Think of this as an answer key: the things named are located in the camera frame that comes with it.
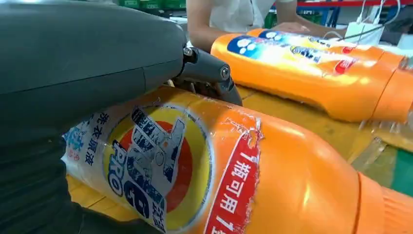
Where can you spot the ribbed grey left arm sleeve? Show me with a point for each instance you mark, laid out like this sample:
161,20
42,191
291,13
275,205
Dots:
32,187

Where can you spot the green plastic crate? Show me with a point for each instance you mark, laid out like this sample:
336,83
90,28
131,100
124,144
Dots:
270,20
151,3

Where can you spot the white charger box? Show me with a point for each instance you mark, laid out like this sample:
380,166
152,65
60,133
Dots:
363,32

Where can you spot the person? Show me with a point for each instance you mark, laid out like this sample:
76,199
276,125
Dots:
238,14

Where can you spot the person's left hand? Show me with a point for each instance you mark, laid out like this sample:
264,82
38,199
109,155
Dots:
290,27

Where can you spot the yellow plastic sheet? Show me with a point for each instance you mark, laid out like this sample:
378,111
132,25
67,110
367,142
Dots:
322,129

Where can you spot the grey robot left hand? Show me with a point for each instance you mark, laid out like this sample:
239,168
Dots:
80,58

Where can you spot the green table mat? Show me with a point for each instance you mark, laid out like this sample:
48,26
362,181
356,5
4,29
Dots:
403,174

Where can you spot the red pole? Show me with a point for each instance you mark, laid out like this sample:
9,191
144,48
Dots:
338,3

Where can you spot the orange detergent bottle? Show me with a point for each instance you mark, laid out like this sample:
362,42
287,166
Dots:
290,74
274,168

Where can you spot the small white box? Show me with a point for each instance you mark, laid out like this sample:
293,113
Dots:
405,41

